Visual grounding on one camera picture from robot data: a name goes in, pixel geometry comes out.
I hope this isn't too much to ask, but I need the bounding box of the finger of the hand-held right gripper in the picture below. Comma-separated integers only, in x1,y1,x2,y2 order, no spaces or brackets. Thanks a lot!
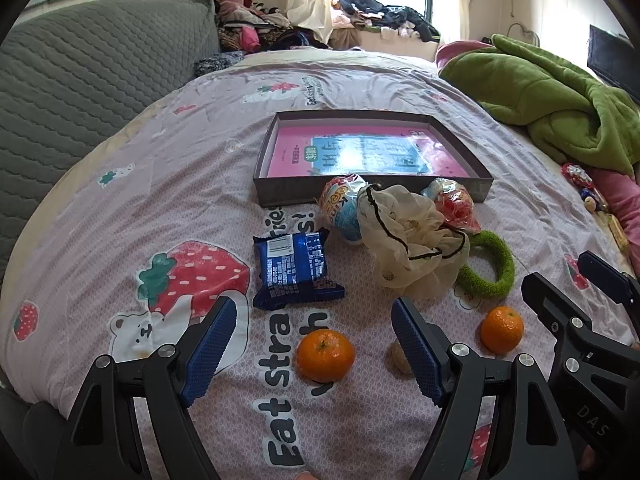
577,251,640,307
521,272,598,346

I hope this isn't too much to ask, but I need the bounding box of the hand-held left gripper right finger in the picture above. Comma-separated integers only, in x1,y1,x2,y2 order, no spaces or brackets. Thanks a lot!
391,297,581,480

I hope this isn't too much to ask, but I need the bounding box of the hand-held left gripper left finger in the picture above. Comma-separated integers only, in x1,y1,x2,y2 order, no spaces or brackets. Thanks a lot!
52,296,238,480

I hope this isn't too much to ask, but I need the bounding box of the green fuzzy hair ring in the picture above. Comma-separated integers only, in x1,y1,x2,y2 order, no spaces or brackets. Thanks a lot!
456,230,516,300

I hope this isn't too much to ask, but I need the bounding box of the orange mandarin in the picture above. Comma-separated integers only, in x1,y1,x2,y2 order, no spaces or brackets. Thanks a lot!
481,306,525,355
296,329,356,382

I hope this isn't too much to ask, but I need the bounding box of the blue snack packet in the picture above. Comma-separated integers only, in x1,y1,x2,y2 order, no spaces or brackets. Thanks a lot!
252,228,347,311

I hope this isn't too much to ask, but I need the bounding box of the cream scrunchie with black trim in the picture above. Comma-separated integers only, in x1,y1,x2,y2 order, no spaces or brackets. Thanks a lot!
357,185,471,298

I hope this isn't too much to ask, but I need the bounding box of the red toy egg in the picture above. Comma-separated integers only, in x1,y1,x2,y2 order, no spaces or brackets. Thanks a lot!
421,177,481,233

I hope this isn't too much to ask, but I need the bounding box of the blue toy egg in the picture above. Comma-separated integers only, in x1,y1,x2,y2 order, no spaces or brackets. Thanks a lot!
320,174,373,246

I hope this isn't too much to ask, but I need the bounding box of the grey cardboard box tray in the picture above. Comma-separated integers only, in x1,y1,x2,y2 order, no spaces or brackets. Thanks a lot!
252,111,494,208

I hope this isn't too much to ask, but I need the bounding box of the small beige ball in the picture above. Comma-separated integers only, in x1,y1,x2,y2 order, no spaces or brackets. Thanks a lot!
389,342,413,375

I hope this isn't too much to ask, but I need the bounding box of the small doll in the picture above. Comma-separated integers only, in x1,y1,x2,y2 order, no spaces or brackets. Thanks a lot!
580,187,609,214

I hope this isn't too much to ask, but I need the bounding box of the pink cloth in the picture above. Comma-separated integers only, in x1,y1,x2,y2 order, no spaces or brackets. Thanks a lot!
590,167,640,241

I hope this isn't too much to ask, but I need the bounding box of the red wrapped candy toy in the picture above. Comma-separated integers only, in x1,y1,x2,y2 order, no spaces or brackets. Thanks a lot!
561,162,594,193

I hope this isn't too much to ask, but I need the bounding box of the strawberry printed bed sheet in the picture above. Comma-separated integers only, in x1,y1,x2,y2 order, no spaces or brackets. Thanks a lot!
0,49,637,480

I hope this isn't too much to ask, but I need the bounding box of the green fleece blanket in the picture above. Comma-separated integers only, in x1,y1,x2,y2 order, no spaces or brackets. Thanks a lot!
439,34,640,178

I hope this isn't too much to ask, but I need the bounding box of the pink children's book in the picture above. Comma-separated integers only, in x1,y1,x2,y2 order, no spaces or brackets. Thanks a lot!
266,126,471,179

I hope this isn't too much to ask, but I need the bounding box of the black television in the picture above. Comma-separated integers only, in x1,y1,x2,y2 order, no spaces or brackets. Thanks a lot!
587,25,640,103

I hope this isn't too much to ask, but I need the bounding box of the pink pillow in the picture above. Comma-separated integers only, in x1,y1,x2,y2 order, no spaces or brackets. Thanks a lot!
435,41,496,68

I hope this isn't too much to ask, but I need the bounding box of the dark floral cloth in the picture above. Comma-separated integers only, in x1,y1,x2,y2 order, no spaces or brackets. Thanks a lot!
194,52,246,79

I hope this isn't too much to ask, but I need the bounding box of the grey quilted headboard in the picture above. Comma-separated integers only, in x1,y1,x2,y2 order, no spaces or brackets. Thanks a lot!
0,0,221,271

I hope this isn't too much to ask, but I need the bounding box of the pile of mixed clothes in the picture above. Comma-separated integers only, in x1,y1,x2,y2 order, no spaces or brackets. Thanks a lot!
212,0,332,53

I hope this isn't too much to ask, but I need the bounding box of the pile of dark clothes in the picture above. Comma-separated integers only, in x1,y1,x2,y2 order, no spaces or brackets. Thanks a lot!
330,0,443,43

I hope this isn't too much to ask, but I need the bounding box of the white cable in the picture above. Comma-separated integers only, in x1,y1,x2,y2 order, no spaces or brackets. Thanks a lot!
507,22,542,47

